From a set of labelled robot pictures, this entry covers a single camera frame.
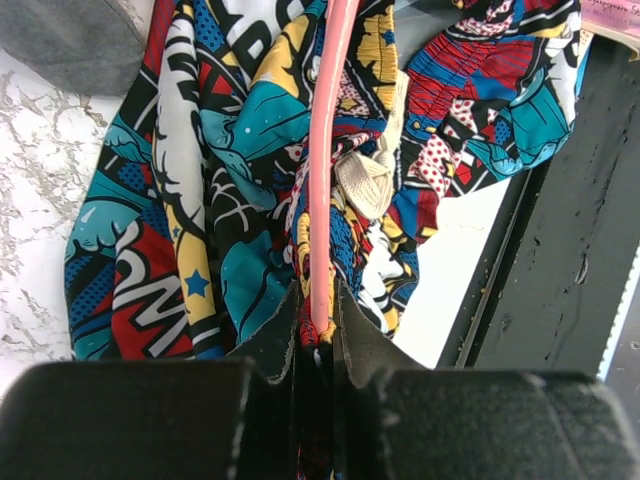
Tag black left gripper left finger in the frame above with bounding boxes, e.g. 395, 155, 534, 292
1, 284, 300, 479

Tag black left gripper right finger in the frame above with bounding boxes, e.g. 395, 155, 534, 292
333, 282, 639, 479

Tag comic print shorts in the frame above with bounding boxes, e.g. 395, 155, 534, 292
64, 1, 580, 360

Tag pink wire hanger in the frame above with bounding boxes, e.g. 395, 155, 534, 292
308, 0, 359, 334

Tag grey shorts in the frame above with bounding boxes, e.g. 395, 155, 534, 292
1, 1, 146, 96

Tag Taming of Shrew book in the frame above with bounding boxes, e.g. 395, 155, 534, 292
581, 0, 639, 50

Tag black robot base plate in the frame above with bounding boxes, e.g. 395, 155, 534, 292
438, 38, 639, 375

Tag light blue cable duct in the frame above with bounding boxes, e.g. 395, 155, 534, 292
597, 249, 639, 381

